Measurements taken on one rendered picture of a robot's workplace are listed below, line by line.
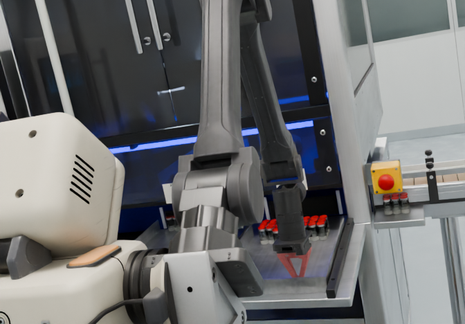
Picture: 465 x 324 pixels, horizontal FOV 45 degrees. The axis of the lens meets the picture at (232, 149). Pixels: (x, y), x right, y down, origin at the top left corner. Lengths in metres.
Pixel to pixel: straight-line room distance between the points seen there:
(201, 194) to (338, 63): 0.84
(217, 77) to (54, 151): 0.26
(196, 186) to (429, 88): 5.48
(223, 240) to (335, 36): 0.90
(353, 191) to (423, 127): 4.68
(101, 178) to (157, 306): 0.18
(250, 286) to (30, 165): 0.27
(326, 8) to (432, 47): 4.64
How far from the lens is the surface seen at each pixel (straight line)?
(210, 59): 0.79
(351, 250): 1.39
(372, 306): 1.65
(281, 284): 1.23
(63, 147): 0.64
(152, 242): 1.71
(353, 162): 1.49
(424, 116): 6.15
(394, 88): 6.10
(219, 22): 0.82
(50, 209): 0.61
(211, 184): 0.69
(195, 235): 0.63
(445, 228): 1.71
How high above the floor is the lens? 1.43
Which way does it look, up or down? 11 degrees down
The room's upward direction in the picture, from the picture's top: 11 degrees counter-clockwise
